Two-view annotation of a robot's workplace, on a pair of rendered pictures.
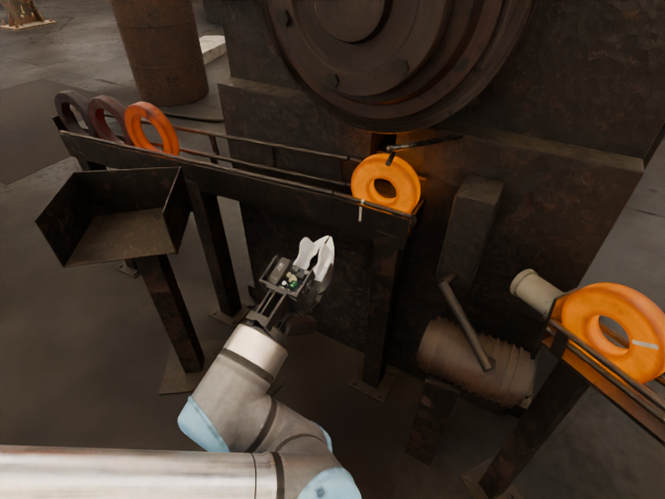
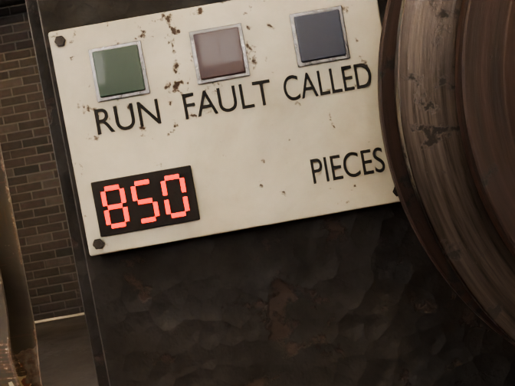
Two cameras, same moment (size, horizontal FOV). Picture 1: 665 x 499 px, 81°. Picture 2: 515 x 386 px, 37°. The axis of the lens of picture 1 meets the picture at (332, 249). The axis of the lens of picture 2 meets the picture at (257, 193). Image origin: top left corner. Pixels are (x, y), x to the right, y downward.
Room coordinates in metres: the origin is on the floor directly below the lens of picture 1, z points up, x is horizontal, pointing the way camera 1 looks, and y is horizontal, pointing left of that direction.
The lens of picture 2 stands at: (0.49, 0.46, 1.12)
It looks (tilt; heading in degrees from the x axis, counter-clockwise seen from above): 3 degrees down; 330
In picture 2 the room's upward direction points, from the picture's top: 10 degrees counter-clockwise
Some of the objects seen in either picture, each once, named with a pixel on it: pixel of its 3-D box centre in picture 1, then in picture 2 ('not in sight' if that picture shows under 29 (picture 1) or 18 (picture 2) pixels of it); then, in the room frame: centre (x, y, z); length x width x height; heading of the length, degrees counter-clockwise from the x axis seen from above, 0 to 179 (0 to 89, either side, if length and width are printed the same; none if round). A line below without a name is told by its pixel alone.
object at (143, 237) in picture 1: (159, 296); not in sight; (0.77, 0.50, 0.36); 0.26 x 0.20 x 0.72; 96
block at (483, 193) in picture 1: (468, 234); not in sight; (0.66, -0.29, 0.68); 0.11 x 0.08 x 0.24; 151
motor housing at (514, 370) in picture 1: (453, 406); not in sight; (0.49, -0.30, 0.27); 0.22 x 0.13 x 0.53; 61
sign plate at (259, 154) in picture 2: not in sight; (231, 117); (1.03, 0.16, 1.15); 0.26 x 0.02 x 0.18; 61
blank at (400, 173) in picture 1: (384, 188); not in sight; (0.75, -0.12, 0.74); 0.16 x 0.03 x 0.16; 62
